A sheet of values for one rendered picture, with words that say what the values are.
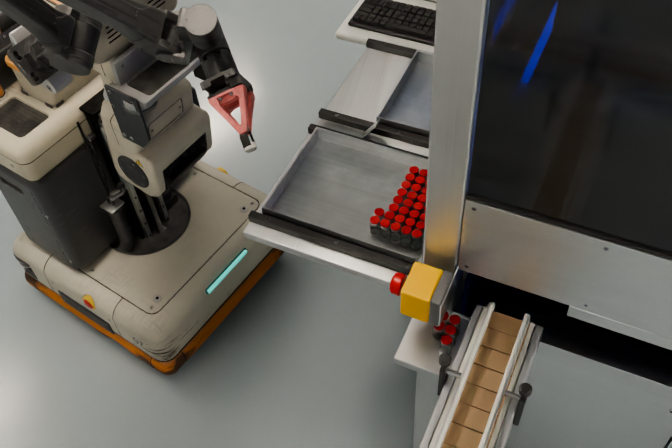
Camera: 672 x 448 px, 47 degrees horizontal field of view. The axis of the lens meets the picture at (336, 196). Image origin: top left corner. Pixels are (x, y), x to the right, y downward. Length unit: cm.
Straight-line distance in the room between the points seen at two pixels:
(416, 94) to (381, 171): 27
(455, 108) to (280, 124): 206
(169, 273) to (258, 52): 142
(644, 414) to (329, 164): 81
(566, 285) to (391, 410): 114
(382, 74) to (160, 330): 95
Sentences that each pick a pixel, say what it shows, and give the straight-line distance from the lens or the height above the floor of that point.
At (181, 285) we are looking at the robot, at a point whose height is 28.
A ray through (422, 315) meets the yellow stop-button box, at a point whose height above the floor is 98.
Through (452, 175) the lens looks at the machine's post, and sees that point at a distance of 119.
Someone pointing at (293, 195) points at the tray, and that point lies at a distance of 166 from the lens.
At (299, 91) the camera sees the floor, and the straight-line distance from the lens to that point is 325.
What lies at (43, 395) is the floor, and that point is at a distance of 259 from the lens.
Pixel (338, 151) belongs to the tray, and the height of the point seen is 88.
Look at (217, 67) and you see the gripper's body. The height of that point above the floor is 129.
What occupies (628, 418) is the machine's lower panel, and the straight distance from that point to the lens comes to 162.
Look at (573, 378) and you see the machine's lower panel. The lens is 155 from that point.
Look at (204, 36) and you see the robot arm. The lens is 131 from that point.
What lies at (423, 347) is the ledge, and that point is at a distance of 144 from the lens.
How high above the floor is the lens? 213
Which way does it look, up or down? 49 degrees down
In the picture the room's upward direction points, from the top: 5 degrees counter-clockwise
